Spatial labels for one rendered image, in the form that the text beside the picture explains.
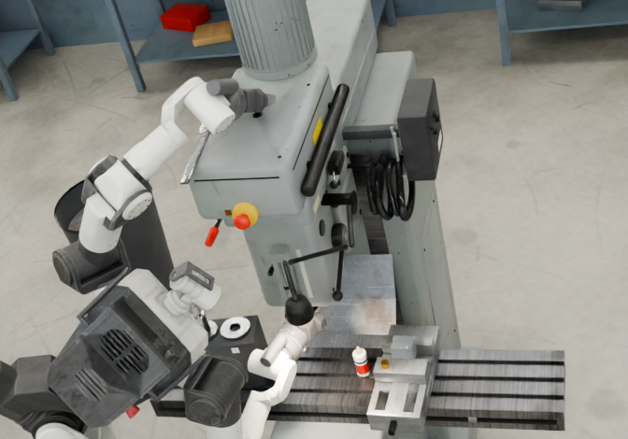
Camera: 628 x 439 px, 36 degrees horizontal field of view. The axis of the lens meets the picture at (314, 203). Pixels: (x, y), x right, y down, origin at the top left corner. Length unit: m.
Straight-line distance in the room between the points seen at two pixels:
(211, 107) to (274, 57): 0.42
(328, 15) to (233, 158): 0.95
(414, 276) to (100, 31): 4.98
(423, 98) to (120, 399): 1.10
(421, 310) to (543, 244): 1.61
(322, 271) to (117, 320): 0.61
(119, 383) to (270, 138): 0.65
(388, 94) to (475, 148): 2.48
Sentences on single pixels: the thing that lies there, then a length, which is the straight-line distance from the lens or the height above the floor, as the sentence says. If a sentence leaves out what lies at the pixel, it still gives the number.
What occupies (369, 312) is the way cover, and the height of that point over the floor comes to 0.95.
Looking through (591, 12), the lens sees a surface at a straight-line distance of 6.14.
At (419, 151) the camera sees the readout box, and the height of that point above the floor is 1.62.
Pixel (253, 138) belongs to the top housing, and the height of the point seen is 1.89.
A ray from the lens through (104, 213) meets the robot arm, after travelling 2.12.
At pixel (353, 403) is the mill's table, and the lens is 2.85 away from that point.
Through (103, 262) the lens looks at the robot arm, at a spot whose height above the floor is 1.73.
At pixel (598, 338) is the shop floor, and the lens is 4.26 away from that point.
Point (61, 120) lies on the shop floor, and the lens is 6.83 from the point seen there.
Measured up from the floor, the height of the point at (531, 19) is 0.23.
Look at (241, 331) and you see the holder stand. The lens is 2.87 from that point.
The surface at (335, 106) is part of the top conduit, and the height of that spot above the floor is 1.81.
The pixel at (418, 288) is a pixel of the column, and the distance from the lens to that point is 3.14.
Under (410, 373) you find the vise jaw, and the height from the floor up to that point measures 1.06.
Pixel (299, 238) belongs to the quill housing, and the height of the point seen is 1.57.
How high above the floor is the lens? 3.07
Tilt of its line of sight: 36 degrees down
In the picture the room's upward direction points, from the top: 14 degrees counter-clockwise
